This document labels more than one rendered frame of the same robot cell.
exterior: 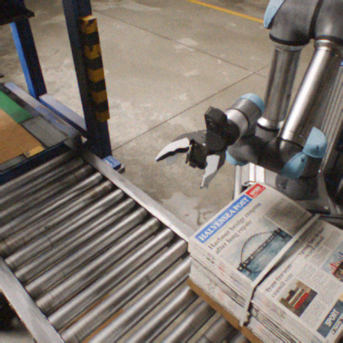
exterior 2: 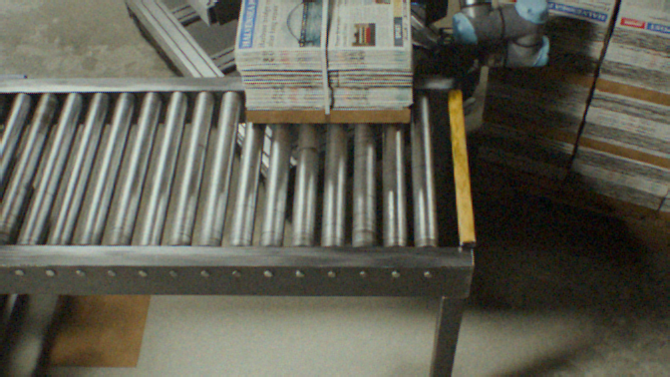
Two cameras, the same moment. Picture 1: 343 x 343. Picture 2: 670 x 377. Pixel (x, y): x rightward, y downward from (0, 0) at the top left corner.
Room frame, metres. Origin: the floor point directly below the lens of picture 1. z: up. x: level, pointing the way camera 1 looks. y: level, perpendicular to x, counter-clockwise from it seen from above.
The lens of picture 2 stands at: (-0.53, 0.61, 2.12)
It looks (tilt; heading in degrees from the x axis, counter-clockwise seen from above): 52 degrees down; 320
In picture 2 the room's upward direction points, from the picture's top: 4 degrees counter-clockwise
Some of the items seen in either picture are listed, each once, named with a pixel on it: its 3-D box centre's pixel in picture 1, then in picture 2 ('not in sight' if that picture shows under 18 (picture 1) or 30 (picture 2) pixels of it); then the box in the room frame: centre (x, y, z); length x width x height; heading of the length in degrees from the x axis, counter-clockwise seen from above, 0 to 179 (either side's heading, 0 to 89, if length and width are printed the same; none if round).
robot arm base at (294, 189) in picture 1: (298, 175); not in sight; (0.92, -0.44, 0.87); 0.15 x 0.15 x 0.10
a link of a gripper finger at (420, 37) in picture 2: not in sight; (419, 38); (0.44, -0.53, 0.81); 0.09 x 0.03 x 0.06; 18
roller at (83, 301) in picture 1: (117, 275); (165, 169); (0.58, 0.17, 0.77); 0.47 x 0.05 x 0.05; 135
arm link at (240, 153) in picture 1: (244, 146); not in sight; (0.78, -0.20, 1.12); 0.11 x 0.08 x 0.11; 55
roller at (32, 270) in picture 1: (80, 238); (81, 169); (0.72, 0.31, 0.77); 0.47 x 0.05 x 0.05; 135
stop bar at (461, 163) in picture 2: not in sight; (461, 163); (0.10, -0.29, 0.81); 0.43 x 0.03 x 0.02; 135
